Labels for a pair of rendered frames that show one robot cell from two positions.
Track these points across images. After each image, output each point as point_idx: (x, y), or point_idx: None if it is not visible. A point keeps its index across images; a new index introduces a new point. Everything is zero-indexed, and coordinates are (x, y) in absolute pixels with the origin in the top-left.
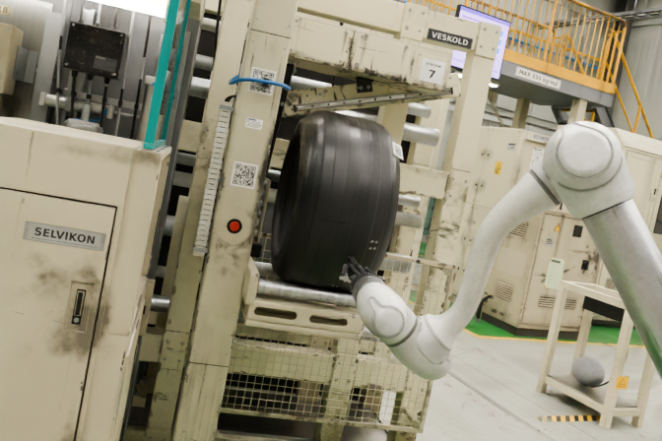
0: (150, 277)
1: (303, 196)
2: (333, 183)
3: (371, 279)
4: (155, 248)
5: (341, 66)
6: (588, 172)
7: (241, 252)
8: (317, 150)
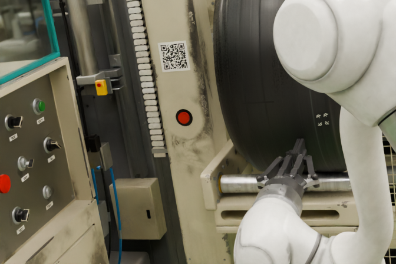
0: (152, 175)
1: (217, 77)
2: (243, 54)
3: (267, 191)
4: (147, 144)
5: None
6: (310, 72)
7: (202, 145)
8: (221, 12)
